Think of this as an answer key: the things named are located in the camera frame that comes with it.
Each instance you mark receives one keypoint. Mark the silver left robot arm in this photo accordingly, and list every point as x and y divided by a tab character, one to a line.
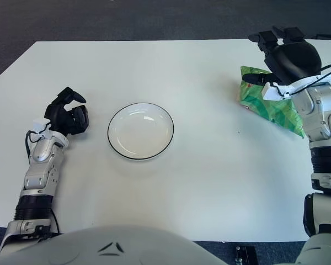
42	151

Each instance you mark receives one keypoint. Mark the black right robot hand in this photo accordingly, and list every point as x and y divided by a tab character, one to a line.
292	58

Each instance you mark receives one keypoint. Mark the green chips snack bag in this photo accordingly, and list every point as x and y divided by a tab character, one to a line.
275	110

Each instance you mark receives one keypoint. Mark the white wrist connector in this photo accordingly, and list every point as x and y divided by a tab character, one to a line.
271	92
41	124

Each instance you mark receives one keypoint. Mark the grey robot torso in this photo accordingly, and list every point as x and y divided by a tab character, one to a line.
113	248

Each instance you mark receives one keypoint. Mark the white plate black rim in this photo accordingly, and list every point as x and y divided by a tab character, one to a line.
140	131

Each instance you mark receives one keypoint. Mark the white left wrist connector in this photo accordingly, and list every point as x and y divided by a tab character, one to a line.
41	124

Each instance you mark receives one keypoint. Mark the black metal bracket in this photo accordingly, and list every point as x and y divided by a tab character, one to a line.
245	254

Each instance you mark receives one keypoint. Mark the white right wrist connector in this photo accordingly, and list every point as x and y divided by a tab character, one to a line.
271	92

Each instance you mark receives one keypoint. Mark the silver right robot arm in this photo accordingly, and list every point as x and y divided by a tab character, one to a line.
320	110

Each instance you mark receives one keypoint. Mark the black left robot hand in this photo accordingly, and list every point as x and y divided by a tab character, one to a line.
55	113

